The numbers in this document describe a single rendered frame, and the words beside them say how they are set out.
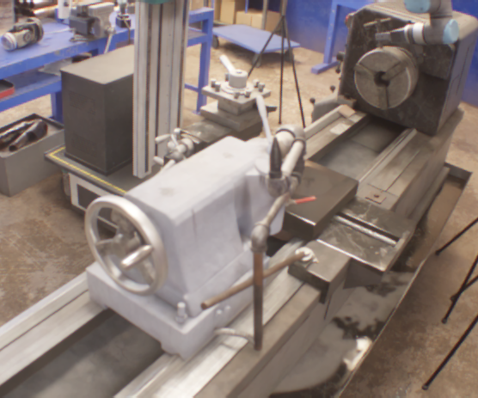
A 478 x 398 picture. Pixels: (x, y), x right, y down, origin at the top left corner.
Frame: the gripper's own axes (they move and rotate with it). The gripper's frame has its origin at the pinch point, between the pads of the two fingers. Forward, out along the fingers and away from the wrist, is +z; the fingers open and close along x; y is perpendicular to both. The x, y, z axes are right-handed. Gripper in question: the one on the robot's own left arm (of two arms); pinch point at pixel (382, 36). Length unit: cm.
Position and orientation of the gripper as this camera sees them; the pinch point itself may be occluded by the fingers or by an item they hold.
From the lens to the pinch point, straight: 221.3
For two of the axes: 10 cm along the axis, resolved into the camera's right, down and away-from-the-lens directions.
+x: -7.4, 3.6, -5.6
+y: -2.1, -9.2, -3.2
